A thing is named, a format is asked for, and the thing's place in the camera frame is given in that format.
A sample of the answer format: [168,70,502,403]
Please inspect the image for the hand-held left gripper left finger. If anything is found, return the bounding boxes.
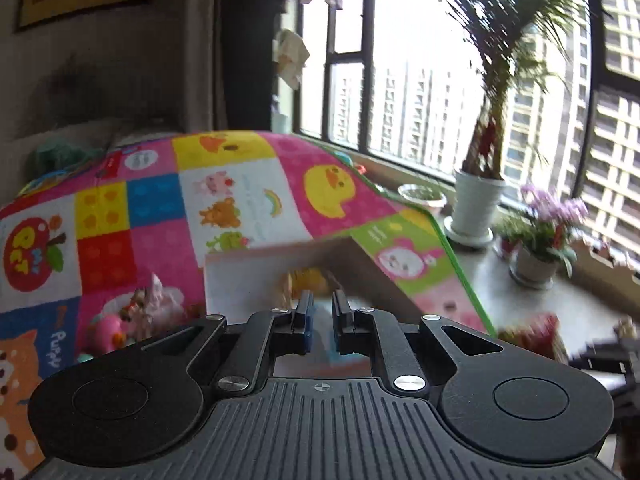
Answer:
[135,291,316,397]

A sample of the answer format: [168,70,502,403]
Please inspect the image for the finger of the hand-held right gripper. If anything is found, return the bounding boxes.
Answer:
[570,336,640,377]

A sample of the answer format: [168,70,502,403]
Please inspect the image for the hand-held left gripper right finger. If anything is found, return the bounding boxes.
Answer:
[331,289,505,397]

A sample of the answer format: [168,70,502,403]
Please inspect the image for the pink cardboard box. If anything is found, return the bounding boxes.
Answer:
[204,236,426,378]

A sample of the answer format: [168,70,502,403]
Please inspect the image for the pink pig toy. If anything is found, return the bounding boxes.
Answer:
[91,311,135,357]

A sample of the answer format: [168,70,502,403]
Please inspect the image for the yellow toy with red top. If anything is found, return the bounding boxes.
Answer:
[284,266,333,304]

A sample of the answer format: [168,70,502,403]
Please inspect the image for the red and yellow packet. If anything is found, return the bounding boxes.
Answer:
[499,313,567,362]

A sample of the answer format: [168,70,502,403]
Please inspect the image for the brown wooden planter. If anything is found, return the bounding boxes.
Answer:
[570,239,640,282]

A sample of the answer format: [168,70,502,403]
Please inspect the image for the white orchid pot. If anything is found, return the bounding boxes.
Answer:
[509,244,562,291]

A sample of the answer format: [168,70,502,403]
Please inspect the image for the pink orchid plant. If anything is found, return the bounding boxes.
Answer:
[516,183,592,277]

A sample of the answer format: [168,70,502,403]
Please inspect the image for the white pot saucer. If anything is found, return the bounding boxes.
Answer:
[443,215,496,249]

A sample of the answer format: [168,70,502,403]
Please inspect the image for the small white bowl planter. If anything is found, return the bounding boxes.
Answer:
[397,183,449,212]

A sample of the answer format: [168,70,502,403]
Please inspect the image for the small green potted plant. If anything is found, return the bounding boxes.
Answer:
[494,211,527,257]

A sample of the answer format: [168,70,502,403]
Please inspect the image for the colourful cartoon printed play mat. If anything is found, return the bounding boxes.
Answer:
[0,130,499,471]

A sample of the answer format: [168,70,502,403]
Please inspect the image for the white ribbed plant pot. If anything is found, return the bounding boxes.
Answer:
[452,169,509,237]

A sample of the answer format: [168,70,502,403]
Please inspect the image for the high-rise apartment buildings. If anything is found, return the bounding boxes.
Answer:
[330,0,640,261]

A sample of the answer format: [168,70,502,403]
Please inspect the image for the red ribbon ornament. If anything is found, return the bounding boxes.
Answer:
[476,119,499,162]

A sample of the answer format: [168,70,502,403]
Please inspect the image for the cream hanging cloth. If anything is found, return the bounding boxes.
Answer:
[274,29,310,92]

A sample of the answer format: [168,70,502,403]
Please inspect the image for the beige curtain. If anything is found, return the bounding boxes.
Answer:
[207,0,231,133]

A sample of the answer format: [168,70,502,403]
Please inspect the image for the green knitted item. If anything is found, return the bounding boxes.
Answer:
[34,140,98,173]

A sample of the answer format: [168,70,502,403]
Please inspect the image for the dark curtain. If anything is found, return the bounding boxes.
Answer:
[220,0,302,134]

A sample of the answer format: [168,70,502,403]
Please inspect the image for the beige upholstered headboard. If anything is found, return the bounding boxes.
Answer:
[0,7,221,206]

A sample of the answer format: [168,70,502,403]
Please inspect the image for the green palm plant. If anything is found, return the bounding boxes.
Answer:
[435,0,597,181]

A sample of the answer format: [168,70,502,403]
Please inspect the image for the black window frame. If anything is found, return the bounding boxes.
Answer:
[295,0,640,273]

